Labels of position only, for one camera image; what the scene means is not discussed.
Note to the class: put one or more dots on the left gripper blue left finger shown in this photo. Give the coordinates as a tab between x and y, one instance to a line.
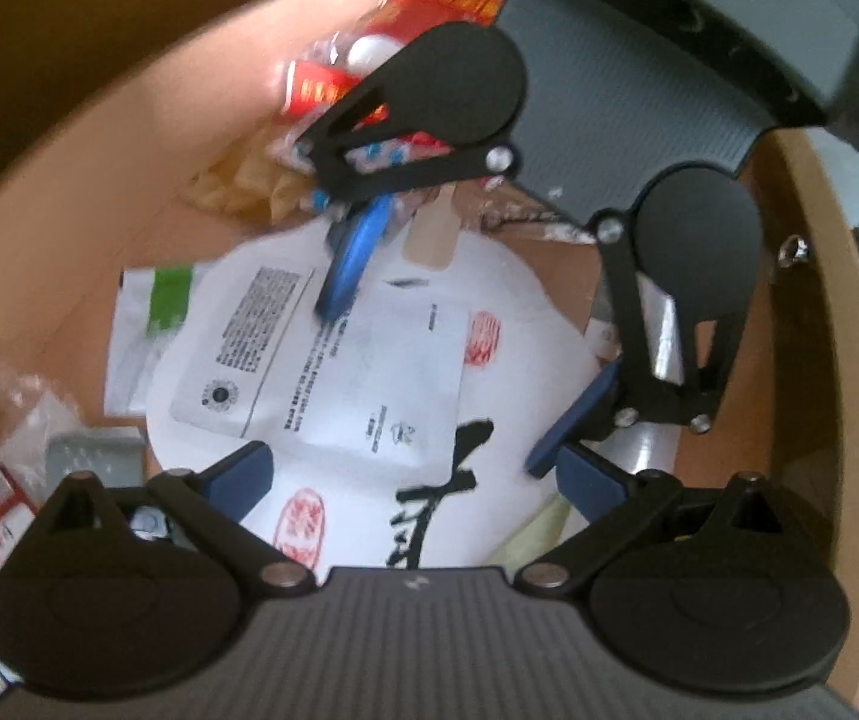
209	507

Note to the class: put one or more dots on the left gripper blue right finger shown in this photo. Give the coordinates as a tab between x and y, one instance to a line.
619	508

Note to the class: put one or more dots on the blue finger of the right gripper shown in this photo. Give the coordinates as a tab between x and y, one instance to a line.
353	241
590	414

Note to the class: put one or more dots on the white printed sachet packet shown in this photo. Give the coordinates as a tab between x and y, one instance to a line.
377	389

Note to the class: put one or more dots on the wooden drawer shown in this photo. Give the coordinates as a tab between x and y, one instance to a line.
107	106

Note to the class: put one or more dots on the silver metallic cylinder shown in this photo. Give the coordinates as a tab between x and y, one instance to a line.
647	431

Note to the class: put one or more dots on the grey star-pattern packet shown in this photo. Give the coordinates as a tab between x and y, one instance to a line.
116	456

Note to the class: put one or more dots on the crumpled brown paper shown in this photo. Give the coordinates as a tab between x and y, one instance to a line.
247	183

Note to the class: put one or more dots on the red pill box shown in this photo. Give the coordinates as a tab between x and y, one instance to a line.
333	64

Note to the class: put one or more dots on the white green packet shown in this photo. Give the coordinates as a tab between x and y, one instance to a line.
151	305

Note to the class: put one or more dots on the clear crumpled plastic bag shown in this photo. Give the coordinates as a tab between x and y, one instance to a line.
9	404

